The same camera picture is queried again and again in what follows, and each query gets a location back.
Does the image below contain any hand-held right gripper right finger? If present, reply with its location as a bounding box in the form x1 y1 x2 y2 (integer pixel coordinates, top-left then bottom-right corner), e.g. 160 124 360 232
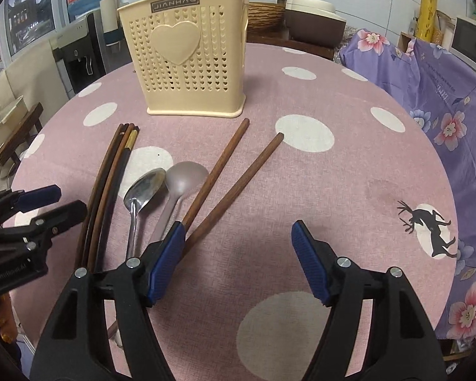
291 219 451 381

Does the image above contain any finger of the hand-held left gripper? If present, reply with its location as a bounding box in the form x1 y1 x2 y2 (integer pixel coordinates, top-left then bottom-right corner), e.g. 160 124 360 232
0 200 88 255
0 184 62 227

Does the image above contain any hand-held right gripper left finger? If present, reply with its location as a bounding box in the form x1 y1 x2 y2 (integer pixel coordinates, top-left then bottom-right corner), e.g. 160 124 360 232
30 221 185 381

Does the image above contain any thin brown chopstick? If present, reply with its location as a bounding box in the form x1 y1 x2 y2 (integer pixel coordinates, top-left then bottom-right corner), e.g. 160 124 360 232
85 124 136 272
75 123 125 268

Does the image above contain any shiny metal spoon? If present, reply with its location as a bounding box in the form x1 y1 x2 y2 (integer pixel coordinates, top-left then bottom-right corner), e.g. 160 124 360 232
123 167 167 262

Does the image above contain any thin dark chopstick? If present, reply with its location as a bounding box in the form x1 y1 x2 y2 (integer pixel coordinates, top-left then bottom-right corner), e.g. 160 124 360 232
79 123 130 271

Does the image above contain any black gold-banded chopstick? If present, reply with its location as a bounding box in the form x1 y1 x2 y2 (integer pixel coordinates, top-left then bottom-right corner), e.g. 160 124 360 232
93 127 140 274

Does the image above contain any matte grey spoon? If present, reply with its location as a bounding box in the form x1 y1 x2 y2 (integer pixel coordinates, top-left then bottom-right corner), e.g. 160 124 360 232
149 161 210 244

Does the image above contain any thick brown wooden chopstick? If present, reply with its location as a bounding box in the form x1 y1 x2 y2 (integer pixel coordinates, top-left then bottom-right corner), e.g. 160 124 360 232
180 118 250 229
182 132 285 255

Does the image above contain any cream plastic utensil holder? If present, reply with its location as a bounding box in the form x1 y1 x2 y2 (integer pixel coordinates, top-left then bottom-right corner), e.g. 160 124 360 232
117 0 249 119

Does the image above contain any wooden stool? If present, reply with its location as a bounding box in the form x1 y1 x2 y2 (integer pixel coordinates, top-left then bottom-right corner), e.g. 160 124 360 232
0 102 44 167

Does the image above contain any pink polka dot tablecloth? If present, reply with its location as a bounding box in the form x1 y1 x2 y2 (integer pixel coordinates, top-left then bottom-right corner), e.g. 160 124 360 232
10 43 459 381

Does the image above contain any beige cloth cover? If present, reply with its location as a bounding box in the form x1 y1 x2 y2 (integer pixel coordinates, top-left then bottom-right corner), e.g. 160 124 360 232
0 42 70 144

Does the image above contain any water dispenser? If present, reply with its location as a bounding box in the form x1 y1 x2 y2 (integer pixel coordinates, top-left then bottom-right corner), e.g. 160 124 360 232
50 12 108 98

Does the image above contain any window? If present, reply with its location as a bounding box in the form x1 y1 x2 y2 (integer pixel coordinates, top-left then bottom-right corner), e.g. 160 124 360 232
0 0 70 68

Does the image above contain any stack of paper cups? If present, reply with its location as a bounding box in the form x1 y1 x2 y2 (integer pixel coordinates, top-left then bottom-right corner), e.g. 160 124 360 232
100 0 122 46

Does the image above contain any purple floral cloth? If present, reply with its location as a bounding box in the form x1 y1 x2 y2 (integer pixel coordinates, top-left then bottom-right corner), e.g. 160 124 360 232
339 28 476 342

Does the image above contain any dark wooden table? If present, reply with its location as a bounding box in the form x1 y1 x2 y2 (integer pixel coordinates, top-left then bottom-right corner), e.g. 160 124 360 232
244 30 336 62

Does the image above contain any small wooden box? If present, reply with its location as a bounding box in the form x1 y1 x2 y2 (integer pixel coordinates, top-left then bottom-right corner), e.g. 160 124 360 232
397 32 416 55

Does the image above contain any brown and white rice cooker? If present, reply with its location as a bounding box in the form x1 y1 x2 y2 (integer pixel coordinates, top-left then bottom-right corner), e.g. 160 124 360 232
285 0 347 50

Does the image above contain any woven brown basin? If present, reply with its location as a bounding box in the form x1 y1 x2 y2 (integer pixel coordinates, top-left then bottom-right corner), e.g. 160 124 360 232
247 2 286 34

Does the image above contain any white microwave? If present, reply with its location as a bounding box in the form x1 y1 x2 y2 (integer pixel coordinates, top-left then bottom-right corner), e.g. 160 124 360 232
448 16 476 78

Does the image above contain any yellow roll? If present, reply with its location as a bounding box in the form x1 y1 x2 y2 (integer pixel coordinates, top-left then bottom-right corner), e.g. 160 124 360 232
416 0 439 42

